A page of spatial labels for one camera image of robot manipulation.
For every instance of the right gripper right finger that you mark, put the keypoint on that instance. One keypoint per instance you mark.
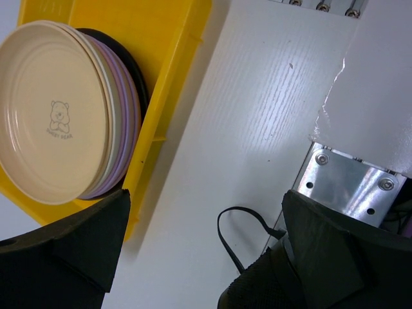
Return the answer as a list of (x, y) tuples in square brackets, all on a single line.
[(343, 262)]

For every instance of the aluminium table frame rail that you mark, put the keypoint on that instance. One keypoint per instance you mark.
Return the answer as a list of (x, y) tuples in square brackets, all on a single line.
[(348, 8)]

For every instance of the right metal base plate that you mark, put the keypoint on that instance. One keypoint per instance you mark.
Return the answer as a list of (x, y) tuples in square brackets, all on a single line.
[(347, 184)]

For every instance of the yellow plastic plate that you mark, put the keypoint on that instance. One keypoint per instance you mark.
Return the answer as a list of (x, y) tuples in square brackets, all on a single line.
[(54, 118), (111, 99)]

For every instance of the yellow plastic bin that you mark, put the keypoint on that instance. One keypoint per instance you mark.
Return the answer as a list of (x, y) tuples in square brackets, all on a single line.
[(162, 37)]

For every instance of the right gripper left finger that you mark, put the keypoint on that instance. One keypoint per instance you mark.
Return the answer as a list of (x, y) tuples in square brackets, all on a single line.
[(70, 263)]

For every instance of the purple plastic plate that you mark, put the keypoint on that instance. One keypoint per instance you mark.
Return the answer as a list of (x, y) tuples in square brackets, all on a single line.
[(135, 106), (127, 106)]

